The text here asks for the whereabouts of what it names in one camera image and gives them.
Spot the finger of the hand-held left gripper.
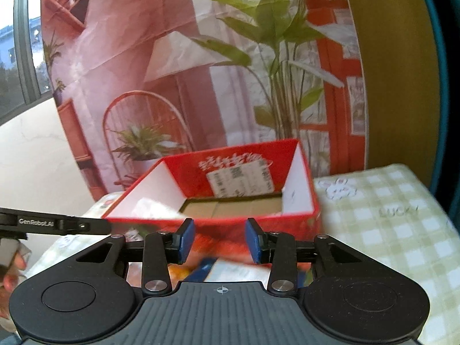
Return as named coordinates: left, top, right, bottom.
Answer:
left=0, top=207, right=113, bottom=240

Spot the person's left hand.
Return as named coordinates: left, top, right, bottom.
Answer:
left=0, top=251, right=28, bottom=292

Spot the window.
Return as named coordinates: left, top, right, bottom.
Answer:
left=0, top=0, right=54, bottom=123

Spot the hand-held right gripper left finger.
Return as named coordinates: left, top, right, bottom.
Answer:
left=73, top=218, right=196, bottom=295

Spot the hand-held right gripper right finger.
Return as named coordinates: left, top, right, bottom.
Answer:
left=245, top=218, right=364, bottom=295

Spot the green checked tablecloth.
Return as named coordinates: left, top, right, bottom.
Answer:
left=27, top=163, right=460, bottom=345

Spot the red cardboard box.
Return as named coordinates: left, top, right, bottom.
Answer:
left=101, top=138, right=321, bottom=256

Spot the printed room backdrop cloth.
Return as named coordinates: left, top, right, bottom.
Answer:
left=40, top=0, right=369, bottom=202

